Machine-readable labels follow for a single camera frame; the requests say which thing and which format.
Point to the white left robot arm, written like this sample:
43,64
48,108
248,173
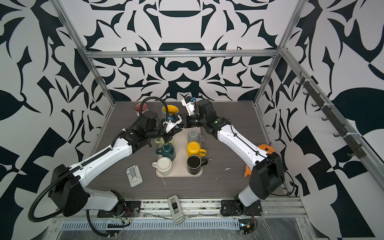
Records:
69,185

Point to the black mug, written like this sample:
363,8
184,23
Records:
195,164

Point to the black hook rail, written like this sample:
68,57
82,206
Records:
334,116

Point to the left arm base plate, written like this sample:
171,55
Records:
129,207

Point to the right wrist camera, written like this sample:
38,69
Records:
189,104

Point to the beige plastic tray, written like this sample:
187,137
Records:
179,164

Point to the blue butterfly mug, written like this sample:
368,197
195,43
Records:
169,111

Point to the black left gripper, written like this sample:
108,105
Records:
167,139

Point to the light green mug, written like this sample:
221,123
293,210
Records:
159,141

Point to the dark green mug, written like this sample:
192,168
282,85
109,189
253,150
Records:
167,150

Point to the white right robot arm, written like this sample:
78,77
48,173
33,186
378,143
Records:
267,171

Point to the white slotted cable duct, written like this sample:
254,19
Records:
162,224

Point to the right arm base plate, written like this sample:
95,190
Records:
236,208

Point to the white mug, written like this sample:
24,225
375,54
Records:
163,166

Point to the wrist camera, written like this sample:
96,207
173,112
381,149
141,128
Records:
189,104
172,122

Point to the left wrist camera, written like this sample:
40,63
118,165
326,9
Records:
172,122

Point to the pink patterned mug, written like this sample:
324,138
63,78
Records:
141,108

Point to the small circuit board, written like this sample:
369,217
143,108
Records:
247,226

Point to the grey mug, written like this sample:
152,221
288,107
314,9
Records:
195,136

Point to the grey block on table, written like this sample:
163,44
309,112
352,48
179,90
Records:
134,176

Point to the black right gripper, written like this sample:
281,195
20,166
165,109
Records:
184,122

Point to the yellow mug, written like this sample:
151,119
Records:
194,148

